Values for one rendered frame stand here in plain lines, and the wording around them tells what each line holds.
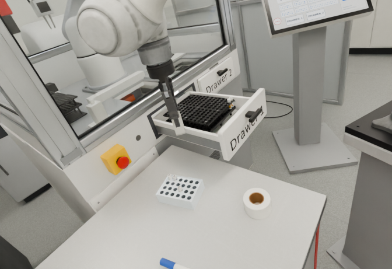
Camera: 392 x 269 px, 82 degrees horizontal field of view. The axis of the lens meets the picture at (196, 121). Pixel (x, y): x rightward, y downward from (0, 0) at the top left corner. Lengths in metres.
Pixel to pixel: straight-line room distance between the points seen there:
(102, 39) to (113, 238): 0.54
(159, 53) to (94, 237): 0.55
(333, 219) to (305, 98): 0.77
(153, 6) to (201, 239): 0.53
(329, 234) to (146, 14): 1.41
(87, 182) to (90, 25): 0.52
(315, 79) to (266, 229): 1.24
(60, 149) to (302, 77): 1.42
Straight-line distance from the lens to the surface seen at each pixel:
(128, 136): 0.83
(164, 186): 0.74
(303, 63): 1.62
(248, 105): 0.75
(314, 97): 1.76
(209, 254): 0.62
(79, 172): 0.78
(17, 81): 0.69
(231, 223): 0.64
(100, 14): 0.41
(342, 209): 1.65
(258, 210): 0.61
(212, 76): 1.11
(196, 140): 0.77
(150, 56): 0.60
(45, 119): 0.71
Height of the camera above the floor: 1.30
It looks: 31 degrees down
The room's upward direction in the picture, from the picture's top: 16 degrees counter-clockwise
